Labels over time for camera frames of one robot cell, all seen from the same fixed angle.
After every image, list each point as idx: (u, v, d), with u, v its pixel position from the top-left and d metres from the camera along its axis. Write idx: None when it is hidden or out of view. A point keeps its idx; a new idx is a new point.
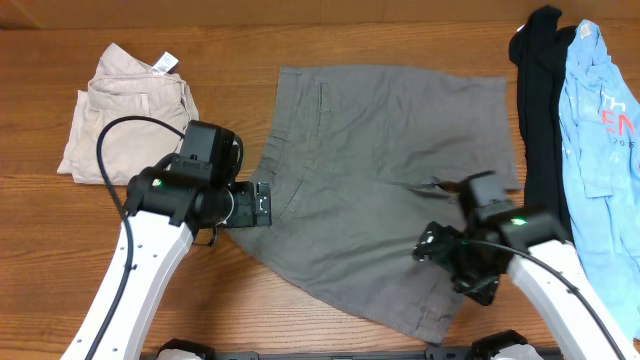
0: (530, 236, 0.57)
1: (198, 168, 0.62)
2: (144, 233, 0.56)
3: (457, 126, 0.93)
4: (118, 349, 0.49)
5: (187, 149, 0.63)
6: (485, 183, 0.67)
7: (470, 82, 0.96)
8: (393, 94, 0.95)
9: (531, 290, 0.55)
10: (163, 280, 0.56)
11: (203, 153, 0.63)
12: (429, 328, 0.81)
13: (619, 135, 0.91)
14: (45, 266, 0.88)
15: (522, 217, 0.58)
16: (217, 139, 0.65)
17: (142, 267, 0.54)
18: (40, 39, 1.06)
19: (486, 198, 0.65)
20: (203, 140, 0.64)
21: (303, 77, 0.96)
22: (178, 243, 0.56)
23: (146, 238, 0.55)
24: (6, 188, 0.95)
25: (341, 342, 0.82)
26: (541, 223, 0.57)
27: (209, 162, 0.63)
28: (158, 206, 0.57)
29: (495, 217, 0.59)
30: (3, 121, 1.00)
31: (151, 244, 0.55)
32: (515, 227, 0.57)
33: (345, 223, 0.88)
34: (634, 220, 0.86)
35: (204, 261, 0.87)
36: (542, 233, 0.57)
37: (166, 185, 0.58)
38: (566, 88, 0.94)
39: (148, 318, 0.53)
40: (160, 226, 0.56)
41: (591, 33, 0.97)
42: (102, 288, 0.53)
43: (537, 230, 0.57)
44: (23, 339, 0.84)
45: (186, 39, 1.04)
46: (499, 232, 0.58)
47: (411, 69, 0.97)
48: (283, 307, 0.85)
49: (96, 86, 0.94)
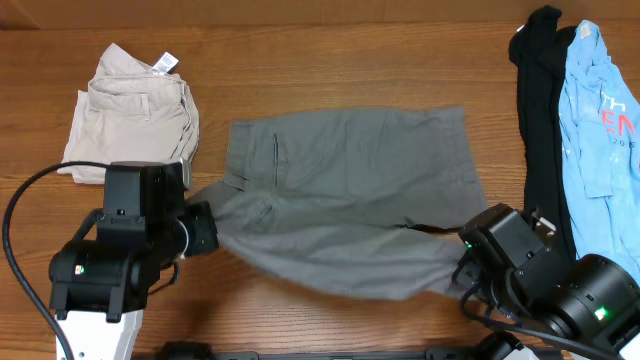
0: (611, 328, 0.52)
1: (129, 225, 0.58)
2: (83, 340, 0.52)
3: (421, 164, 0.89)
4: None
5: (112, 205, 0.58)
6: (510, 230, 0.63)
7: (427, 115, 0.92)
8: (351, 140, 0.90)
9: None
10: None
11: (132, 208, 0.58)
12: (426, 328, 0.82)
13: (619, 135, 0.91)
14: (45, 266, 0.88)
15: (604, 306, 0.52)
16: (143, 189, 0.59)
17: None
18: (39, 40, 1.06)
19: (524, 255, 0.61)
20: (127, 192, 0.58)
21: (255, 129, 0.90)
22: (123, 338, 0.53)
23: (87, 345, 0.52)
24: (7, 189, 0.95)
25: (340, 342, 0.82)
26: (617, 302, 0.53)
27: (140, 215, 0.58)
28: (85, 294, 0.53)
29: (553, 299, 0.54)
30: (3, 122, 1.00)
31: (93, 349, 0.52)
32: (595, 321, 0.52)
33: (326, 252, 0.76)
34: (634, 220, 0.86)
35: (204, 261, 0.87)
36: (622, 313, 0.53)
37: (93, 268, 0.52)
38: (566, 88, 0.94)
39: None
40: (92, 328, 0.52)
41: (591, 33, 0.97)
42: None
43: (618, 311, 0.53)
44: (23, 339, 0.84)
45: (186, 39, 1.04)
46: (567, 320, 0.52)
47: (367, 110, 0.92)
48: (283, 308, 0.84)
49: (96, 86, 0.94)
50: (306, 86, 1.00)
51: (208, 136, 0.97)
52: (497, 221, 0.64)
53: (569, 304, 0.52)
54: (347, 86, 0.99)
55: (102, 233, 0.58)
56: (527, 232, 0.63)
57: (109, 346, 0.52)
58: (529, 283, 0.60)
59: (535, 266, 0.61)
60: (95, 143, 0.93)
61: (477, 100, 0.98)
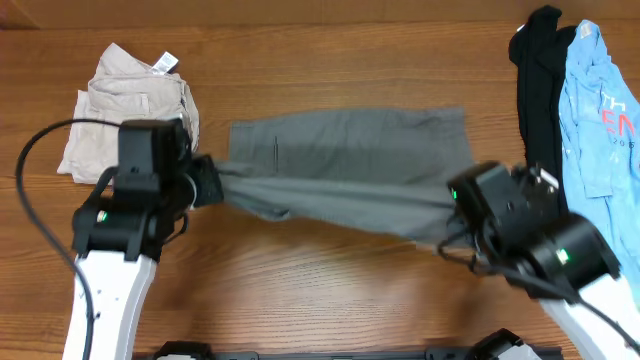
0: (575, 274, 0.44)
1: (144, 183, 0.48)
2: (101, 277, 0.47)
3: (421, 160, 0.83)
4: None
5: (123, 159, 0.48)
6: (500, 179, 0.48)
7: (427, 115, 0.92)
8: (351, 139, 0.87)
9: (571, 333, 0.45)
10: (139, 310, 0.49)
11: (145, 163, 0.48)
12: (426, 328, 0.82)
13: (619, 135, 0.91)
14: (45, 266, 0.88)
15: (566, 248, 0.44)
16: (156, 143, 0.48)
17: (106, 315, 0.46)
18: (39, 39, 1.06)
19: (503, 206, 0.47)
20: (139, 146, 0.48)
21: (255, 130, 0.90)
22: (140, 281, 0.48)
23: (105, 282, 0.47)
24: (6, 188, 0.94)
25: (341, 342, 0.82)
26: (583, 248, 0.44)
27: (153, 173, 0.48)
28: (107, 246, 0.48)
29: (522, 243, 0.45)
30: (3, 121, 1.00)
31: (112, 286, 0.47)
32: (557, 263, 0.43)
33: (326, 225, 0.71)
34: (634, 220, 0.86)
35: (204, 261, 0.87)
36: (586, 260, 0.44)
37: (113, 219, 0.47)
38: (566, 88, 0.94)
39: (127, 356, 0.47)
40: (113, 267, 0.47)
41: (591, 33, 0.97)
42: (69, 343, 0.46)
43: (582, 258, 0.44)
44: (24, 339, 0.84)
45: (186, 39, 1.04)
46: (533, 264, 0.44)
47: (366, 110, 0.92)
48: (283, 307, 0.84)
49: (96, 86, 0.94)
50: (306, 85, 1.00)
51: (208, 136, 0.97)
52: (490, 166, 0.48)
53: (536, 248, 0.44)
54: (347, 86, 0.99)
55: (118, 192, 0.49)
56: (511, 182, 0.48)
57: (128, 282, 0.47)
58: (507, 235, 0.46)
59: (514, 218, 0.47)
60: (95, 142, 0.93)
61: (477, 100, 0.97)
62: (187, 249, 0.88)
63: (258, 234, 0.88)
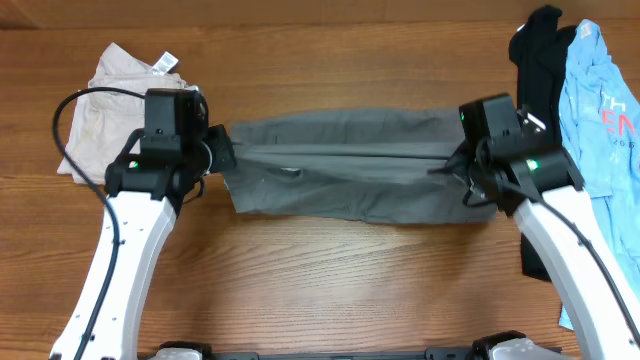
0: (543, 182, 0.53)
1: (166, 143, 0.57)
2: (128, 211, 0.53)
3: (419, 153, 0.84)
4: (116, 320, 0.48)
5: (150, 122, 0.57)
6: (501, 109, 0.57)
7: (428, 116, 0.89)
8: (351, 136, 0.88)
9: (537, 239, 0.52)
10: (157, 249, 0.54)
11: (168, 126, 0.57)
12: (426, 329, 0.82)
13: (619, 135, 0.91)
14: (45, 266, 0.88)
15: (536, 159, 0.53)
16: (177, 108, 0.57)
17: (130, 243, 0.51)
18: (39, 39, 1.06)
19: (498, 130, 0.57)
20: (161, 109, 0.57)
21: (255, 131, 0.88)
22: (162, 219, 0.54)
23: (132, 215, 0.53)
24: (6, 189, 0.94)
25: (341, 342, 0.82)
26: (554, 162, 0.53)
27: (175, 134, 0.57)
28: (135, 189, 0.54)
29: (504, 156, 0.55)
30: (3, 122, 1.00)
31: (137, 218, 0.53)
32: (529, 171, 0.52)
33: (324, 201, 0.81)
34: (634, 220, 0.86)
35: (204, 261, 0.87)
36: (555, 176, 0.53)
37: (142, 167, 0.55)
38: (566, 88, 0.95)
39: (144, 288, 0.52)
40: (140, 202, 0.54)
41: (591, 33, 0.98)
42: (94, 264, 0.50)
43: (552, 172, 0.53)
44: (24, 339, 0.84)
45: (186, 39, 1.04)
46: (508, 173, 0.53)
47: (366, 110, 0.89)
48: (283, 307, 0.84)
49: (96, 86, 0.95)
50: (306, 85, 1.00)
51: None
52: (495, 97, 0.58)
53: (515, 161, 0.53)
54: (347, 86, 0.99)
55: (145, 151, 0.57)
56: (509, 112, 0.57)
57: (152, 216, 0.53)
58: (496, 154, 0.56)
59: (506, 142, 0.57)
60: (95, 143, 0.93)
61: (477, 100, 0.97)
62: (187, 249, 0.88)
63: (258, 235, 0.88)
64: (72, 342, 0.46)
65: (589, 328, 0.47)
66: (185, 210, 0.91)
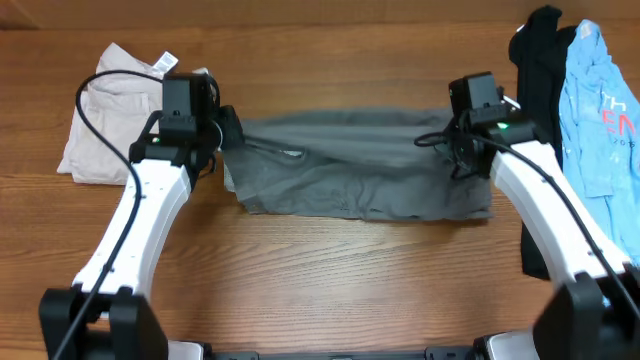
0: (514, 141, 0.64)
1: (184, 123, 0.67)
2: (150, 173, 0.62)
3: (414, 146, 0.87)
4: (134, 257, 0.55)
5: (168, 105, 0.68)
6: (485, 85, 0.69)
7: (427, 114, 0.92)
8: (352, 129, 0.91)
9: (508, 184, 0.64)
10: (172, 208, 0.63)
11: (184, 107, 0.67)
12: (426, 329, 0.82)
13: (619, 135, 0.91)
14: (45, 265, 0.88)
15: (506, 122, 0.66)
16: (193, 91, 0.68)
17: (150, 197, 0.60)
18: (40, 39, 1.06)
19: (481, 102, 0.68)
20: (179, 93, 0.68)
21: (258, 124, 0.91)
22: (179, 182, 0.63)
23: (153, 177, 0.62)
24: (6, 188, 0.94)
25: (341, 342, 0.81)
26: (521, 126, 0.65)
27: (190, 115, 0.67)
28: (156, 158, 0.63)
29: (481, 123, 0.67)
30: (3, 122, 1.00)
31: (157, 179, 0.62)
32: (499, 132, 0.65)
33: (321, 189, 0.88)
34: (634, 219, 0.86)
35: (203, 261, 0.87)
36: (524, 136, 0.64)
37: (163, 142, 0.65)
38: (566, 88, 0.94)
39: (160, 239, 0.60)
40: (160, 168, 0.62)
41: (591, 33, 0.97)
42: (116, 215, 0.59)
43: (520, 133, 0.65)
44: (23, 339, 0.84)
45: (186, 39, 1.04)
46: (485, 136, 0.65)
47: (368, 108, 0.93)
48: (283, 307, 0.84)
49: (96, 86, 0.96)
50: (306, 85, 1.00)
51: None
52: (478, 75, 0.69)
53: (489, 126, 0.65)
54: (347, 86, 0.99)
55: (163, 131, 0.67)
56: (491, 87, 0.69)
57: (170, 177, 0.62)
58: (478, 121, 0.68)
59: (487, 112, 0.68)
60: (95, 142, 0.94)
61: None
62: (187, 249, 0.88)
63: (257, 235, 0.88)
64: (93, 275, 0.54)
65: (550, 239, 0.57)
66: (186, 209, 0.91)
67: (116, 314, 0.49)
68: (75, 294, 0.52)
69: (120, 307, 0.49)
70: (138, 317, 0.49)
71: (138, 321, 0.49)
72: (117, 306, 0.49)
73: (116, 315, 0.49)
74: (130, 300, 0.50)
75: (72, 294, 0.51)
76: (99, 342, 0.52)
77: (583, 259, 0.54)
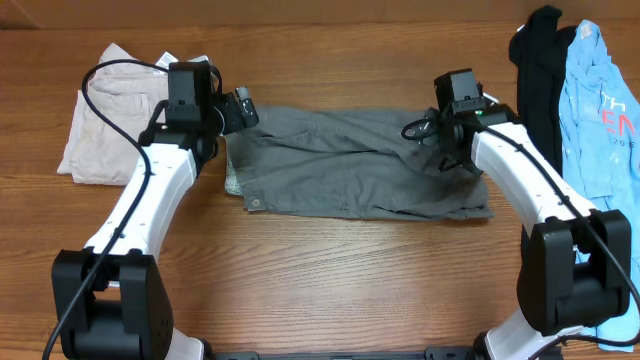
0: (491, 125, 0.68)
1: (189, 112, 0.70)
2: (160, 155, 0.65)
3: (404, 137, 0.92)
4: (144, 225, 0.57)
5: (174, 95, 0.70)
6: (466, 79, 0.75)
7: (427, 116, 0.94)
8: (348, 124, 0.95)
9: (489, 164, 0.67)
10: (177, 189, 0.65)
11: (188, 96, 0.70)
12: (425, 330, 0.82)
13: (619, 135, 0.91)
14: (46, 265, 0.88)
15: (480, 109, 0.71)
16: (197, 82, 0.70)
17: (159, 175, 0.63)
18: (40, 40, 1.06)
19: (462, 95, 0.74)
20: (185, 85, 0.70)
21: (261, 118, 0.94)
22: (186, 164, 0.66)
23: (162, 158, 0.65)
24: (6, 188, 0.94)
25: (340, 342, 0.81)
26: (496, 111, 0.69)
27: (196, 105, 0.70)
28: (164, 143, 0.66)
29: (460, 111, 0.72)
30: (3, 122, 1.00)
31: (165, 160, 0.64)
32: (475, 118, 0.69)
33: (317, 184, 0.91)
34: (633, 220, 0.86)
35: (203, 261, 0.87)
36: (498, 120, 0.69)
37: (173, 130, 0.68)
38: (566, 88, 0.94)
39: (166, 218, 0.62)
40: (170, 151, 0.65)
41: (591, 33, 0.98)
42: (127, 190, 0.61)
43: (496, 119, 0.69)
44: (23, 339, 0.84)
45: (186, 38, 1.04)
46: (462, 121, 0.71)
47: (368, 109, 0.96)
48: (283, 307, 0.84)
49: (96, 86, 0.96)
50: (306, 85, 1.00)
51: None
52: (458, 72, 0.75)
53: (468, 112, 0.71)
54: (347, 86, 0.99)
55: (170, 121, 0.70)
56: (471, 81, 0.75)
57: (178, 159, 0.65)
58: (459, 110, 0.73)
59: (467, 104, 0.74)
60: (95, 142, 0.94)
61: None
62: (187, 249, 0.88)
63: (258, 235, 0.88)
64: (103, 239, 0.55)
65: (527, 202, 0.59)
66: (186, 209, 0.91)
67: (128, 274, 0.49)
68: (88, 255, 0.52)
69: (132, 267, 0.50)
70: (148, 277, 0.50)
71: (148, 280, 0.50)
72: (129, 265, 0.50)
73: (128, 275, 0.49)
74: (141, 260, 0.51)
75: (85, 255, 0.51)
76: (107, 308, 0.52)
77: (552, 207, 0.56)
